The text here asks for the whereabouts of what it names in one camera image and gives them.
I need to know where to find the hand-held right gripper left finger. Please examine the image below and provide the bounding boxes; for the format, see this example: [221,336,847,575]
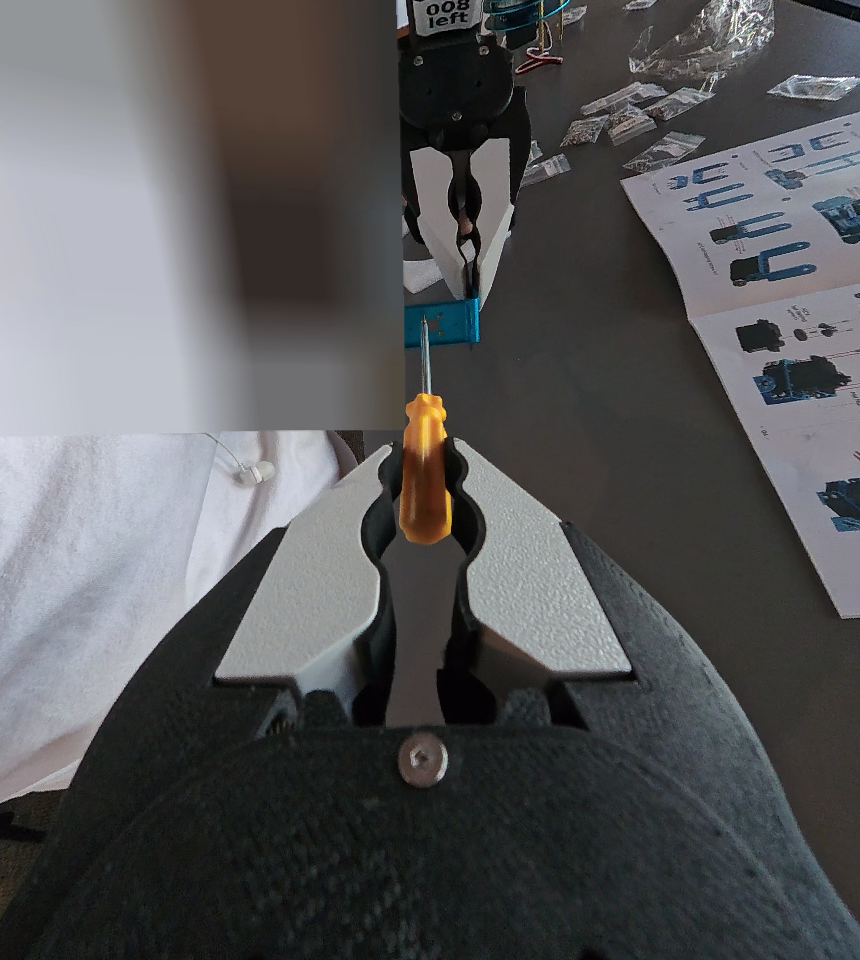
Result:
[214,441,401,695]

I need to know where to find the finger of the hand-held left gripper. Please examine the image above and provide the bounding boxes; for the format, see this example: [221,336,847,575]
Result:
[407,146,470,295]
[469,138,517,303]

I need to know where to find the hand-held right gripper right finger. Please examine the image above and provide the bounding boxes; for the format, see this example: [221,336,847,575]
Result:
[448,438,635,695]

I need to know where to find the blue metal bracket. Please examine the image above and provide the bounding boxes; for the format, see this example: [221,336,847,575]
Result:
[403,296,482,350]

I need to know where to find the yellow-handled screwdriver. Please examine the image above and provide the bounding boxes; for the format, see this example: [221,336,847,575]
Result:
[397,318,449,545]

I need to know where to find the blue toy robot base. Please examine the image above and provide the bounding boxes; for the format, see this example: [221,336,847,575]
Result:
[486,0,573,48]

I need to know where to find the dark grey desk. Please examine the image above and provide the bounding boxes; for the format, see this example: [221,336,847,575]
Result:
[332,0,860,960]

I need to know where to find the scattered small clear hardware bags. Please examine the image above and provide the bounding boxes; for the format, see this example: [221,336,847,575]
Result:
[523,0,860,187]

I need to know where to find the person's white shirt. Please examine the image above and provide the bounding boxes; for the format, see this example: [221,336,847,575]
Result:
[0,431,371,826]

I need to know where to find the crumpled clear plastic wrap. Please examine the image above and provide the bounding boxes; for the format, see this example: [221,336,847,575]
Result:
[628,0,776,82]

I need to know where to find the open instruction booklet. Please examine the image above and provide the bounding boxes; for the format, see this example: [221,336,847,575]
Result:
[619,97,860,620]

